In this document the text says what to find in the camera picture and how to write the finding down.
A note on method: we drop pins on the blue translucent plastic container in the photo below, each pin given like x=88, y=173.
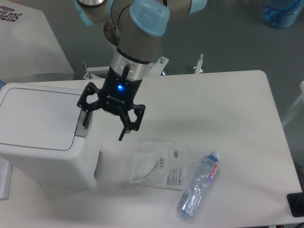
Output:
x=282, y=14

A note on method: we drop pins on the white metal base frame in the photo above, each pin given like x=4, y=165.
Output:
x=156, y=69

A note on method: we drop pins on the clear plastic water bottle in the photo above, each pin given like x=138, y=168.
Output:
x=198, y=186

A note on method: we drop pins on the clear plastic bag with label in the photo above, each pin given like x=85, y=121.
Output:
x=160, y=165

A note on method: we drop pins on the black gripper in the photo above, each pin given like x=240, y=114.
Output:
x=120, y=92

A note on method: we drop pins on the white paper sheet at left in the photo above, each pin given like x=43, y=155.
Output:
x=5, y=178

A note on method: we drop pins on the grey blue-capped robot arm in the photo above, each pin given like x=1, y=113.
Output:
x=138, y=26

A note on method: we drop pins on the white push-button trash can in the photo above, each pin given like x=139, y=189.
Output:
x=47, y=136

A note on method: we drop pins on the black device at table edge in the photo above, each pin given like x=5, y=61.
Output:
x=296, y=204

